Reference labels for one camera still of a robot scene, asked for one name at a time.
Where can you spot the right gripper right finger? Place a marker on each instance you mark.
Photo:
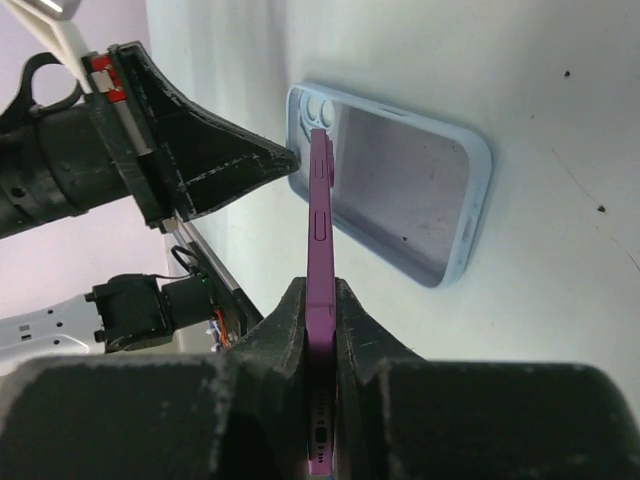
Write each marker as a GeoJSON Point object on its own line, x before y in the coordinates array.
{"type": "Point", "coordinates": [404, 417]}

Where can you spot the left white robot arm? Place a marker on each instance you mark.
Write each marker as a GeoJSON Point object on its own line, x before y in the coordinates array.
{"type": "Point", "coordinates": [134, 311]}

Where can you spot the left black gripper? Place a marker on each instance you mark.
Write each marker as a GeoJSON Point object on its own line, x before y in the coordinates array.
{"type": "Point", "coordinates": [133, 134]}

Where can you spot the light blue phone case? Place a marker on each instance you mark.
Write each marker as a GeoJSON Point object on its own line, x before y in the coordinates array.
{"type": "Point", "coordinates": [409, 188]}

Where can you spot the dark phone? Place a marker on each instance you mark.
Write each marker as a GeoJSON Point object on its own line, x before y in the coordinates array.
{"type": "Point", "coordinates": [320, 308]}

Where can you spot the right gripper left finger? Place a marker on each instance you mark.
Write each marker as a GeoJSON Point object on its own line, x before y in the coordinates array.
{"type": "Point", "coordinates": [238, 414]}

